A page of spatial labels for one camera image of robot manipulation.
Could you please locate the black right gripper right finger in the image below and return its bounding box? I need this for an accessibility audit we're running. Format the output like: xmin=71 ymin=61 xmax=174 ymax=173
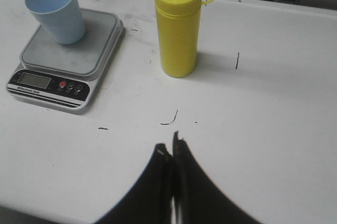
xmin=173 ymin=131 xmax=259 ymax=223

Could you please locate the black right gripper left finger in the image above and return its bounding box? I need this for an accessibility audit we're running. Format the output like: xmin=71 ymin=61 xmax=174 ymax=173
xmin=97 ymin=143 xmax=173 ymax=223

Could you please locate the yellow squeeze bottle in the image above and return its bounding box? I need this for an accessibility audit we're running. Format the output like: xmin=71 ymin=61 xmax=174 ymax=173
xmin=154 ymin=0 xmax=215 ymax=78

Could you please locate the light blue plastic cup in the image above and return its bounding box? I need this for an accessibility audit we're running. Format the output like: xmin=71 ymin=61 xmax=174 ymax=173
xmin=25 ymin=0 xmax=85 ymax=44

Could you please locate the silver digital kitchen scale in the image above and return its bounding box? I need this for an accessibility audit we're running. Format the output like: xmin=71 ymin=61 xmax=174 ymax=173
xmin=6 ymin=9 xmax=124 ymax=114

